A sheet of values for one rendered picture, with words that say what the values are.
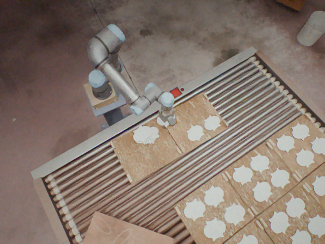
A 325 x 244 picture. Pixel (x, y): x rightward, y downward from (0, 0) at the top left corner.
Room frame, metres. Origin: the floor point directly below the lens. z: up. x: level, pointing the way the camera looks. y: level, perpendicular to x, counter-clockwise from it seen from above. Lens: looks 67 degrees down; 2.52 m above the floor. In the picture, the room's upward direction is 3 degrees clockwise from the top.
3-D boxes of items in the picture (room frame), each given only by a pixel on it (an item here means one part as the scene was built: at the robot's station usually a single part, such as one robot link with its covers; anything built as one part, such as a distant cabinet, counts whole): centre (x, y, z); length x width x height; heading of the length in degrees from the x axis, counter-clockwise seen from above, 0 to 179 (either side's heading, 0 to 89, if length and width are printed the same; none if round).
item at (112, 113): (0.89, 0.49, 0.44); 0.38 x 0.38 x 0.87; 30
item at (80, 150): (0.82, 0.05, 0.89); 2.08 x 0.08 x 0.06; 126
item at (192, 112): (0.68, -0.23, 0.93); 0.41 x 0.35 x 0.02; 124
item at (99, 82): (0.88, 0.48, 1.12); 0.13 x 0.12 x 0.14; 141
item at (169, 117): (0.61, -0.03, 1.17); 0.12 x 0.09 x 0.16; 40
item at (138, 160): (0.45, 0.12, 0.93); 0.41 x 0.35 x 0.02; 123
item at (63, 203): (0.60, -0.11, 0.90); 1.95 x 0.05 x 0.05; 126
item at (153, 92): (0.68, 0.07, 1.32); 0.11 x 0.11 x 0.08; 51
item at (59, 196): (0.64, -0.08, 0.90); 1.95 x 0.05 x 0.05; 126
